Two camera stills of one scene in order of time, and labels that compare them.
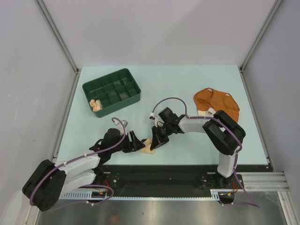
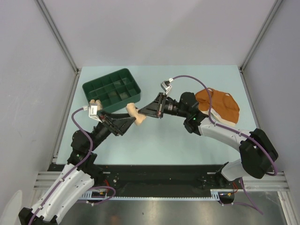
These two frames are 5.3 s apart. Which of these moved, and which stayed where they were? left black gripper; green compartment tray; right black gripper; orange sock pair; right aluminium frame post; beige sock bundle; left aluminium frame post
Moved: left black gripper; beige sock bundle; right black gripper
Stayed: left aluminium frame post; green compartment tray; right aluminium frame post; orange sock pair
